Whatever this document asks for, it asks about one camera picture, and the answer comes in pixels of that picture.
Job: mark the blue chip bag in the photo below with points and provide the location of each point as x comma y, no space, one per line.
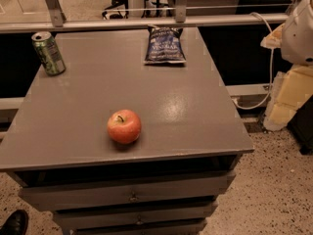
164,46

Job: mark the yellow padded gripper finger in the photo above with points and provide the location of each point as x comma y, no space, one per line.
290,91

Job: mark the green soda can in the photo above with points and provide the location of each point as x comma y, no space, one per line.
48,52

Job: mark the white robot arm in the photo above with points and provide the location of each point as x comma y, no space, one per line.
295,36

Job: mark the black office chair base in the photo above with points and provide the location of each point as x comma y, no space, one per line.
118,9

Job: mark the grey drawer cabinet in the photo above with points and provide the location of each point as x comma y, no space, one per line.
164,183

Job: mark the metal railing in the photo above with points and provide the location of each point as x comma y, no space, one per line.
80,15

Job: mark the black shoe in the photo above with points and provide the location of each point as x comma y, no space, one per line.
16,224

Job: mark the red apple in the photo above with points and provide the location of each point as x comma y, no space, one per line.
124,127

